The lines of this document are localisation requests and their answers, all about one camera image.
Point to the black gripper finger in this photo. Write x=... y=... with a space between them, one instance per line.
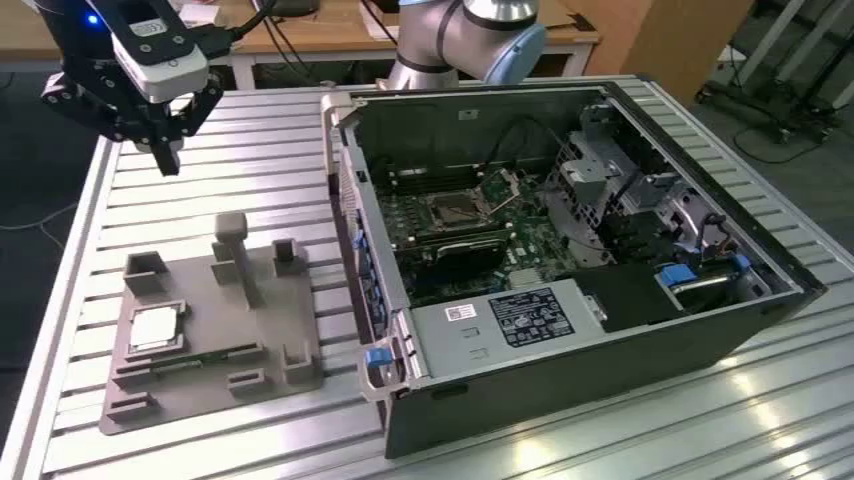
x=126 y=127
x=200 y=107

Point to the silver CPU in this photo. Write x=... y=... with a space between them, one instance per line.
x=156 y=327

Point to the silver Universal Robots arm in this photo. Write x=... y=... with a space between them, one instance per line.
x=433 y=30

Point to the RAM slot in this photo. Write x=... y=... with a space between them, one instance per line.
x=435 y=181
x=433 y=170
x=433 y=176

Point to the CPU socket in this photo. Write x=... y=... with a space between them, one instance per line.
x=456 y=210

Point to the black round desk item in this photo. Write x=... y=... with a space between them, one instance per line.
x=296 y=6

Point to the wooden desk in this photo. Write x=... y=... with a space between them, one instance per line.
x=333 y=30

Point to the small cardboard box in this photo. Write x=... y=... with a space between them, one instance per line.
x=380 y=22

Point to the blue card retainer strip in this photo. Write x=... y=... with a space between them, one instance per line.
x=359 y=239

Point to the grey parts rack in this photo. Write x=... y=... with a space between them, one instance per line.
x=220 y=325

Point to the green RAM stick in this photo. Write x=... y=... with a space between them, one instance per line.
x=186 y=362

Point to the black graphics card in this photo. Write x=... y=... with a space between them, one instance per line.
x=467 y=257

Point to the green motherboard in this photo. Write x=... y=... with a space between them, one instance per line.
x=527 y=240

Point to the blue case latch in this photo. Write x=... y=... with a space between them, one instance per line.
x=376 y=359

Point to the metal drive cage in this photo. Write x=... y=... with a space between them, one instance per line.
x=587 y=175

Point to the silver chipset heatsink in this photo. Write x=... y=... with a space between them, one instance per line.
x=531 y=278

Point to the silver power supply unit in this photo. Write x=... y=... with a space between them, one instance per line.
x=453 y=345

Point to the wooden cabinet panel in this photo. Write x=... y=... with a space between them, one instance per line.
x=667 y=45

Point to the black plastic shroud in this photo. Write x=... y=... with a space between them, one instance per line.
x=627 y=300

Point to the black open PC case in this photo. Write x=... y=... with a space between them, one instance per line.
x=567 y=400

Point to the black wheeled stand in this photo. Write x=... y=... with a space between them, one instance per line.
x=747 y=102

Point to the small blue clip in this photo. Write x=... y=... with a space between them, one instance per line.
x=741 y=263

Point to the white metal frame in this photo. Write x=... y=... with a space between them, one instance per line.
x=766 y=42

